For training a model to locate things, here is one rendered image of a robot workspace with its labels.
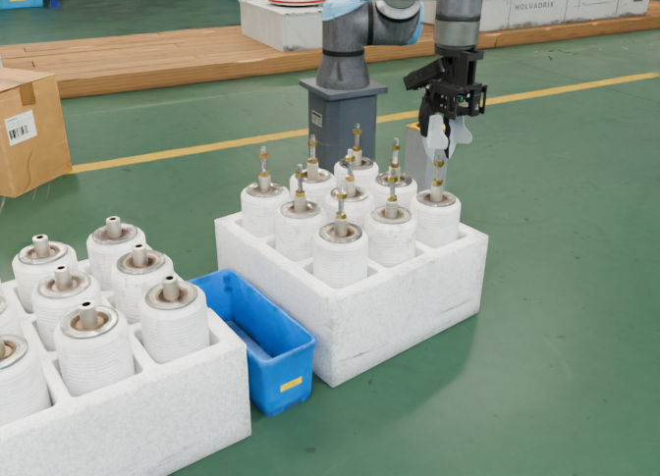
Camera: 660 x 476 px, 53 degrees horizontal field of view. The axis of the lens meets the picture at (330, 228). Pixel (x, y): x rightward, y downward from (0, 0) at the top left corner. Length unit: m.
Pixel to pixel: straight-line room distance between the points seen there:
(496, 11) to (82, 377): 3.48
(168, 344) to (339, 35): 1.08
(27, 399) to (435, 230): 0.74
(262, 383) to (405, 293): 0.30
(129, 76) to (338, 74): 1.42
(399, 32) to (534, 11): 2.52
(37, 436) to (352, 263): 0.54
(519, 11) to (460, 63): 3.05
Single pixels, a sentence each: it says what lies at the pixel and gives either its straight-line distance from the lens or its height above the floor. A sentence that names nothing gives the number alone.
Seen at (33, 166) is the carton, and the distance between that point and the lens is 2.11.
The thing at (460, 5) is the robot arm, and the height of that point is 0.61.
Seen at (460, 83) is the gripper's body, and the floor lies 0.49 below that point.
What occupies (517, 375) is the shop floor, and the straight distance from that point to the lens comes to 1.27.
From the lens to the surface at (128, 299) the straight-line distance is 1.08.
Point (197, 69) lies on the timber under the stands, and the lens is 3.15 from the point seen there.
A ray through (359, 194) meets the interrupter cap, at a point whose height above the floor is 0.25.
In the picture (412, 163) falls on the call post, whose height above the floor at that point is 0.23.
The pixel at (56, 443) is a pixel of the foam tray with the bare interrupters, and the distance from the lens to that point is 0.96.
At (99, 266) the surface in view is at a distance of 1.18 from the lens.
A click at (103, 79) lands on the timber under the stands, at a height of 0.06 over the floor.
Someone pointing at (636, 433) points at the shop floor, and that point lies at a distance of 1.22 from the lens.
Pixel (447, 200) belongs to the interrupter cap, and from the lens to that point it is 1.28.
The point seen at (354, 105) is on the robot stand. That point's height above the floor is 0.26.
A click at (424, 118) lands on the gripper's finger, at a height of 0.42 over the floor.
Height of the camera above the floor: 0.77
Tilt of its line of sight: 27 degrees down
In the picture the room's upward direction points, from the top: straight up
